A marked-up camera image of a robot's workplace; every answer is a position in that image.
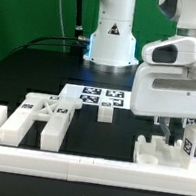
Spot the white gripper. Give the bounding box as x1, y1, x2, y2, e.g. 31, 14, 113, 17
130, 63, 196, 146

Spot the white tagged cube nut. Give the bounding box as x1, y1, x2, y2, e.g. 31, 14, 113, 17
182, 118, 196, 128
154, 116, 162, 126

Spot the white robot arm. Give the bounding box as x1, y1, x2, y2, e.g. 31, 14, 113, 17
83, 0, 196, 131

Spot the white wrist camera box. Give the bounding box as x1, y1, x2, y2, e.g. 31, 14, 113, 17
141, 35, 196, 66

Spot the white marker tag sheet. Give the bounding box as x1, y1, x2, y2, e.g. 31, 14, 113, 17
59, 84, 131, 109

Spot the white U-shaped obstacle fence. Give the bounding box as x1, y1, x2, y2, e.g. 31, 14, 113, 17
0, 105, 196, 196

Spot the grey hanging cable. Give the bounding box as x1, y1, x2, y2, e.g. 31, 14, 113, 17
49, 0, 73, 53

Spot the white chair seat part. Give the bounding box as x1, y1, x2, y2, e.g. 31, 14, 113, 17
133, 135, 189, 169

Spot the white chair backrest frame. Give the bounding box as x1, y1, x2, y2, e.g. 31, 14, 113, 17
0, 93, 82, 152

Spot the black cable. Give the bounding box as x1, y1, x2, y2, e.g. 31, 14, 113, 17
7, 26, 92, 67

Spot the black camera stand pole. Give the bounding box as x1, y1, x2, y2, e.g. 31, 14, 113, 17
70, 0, 83, 57

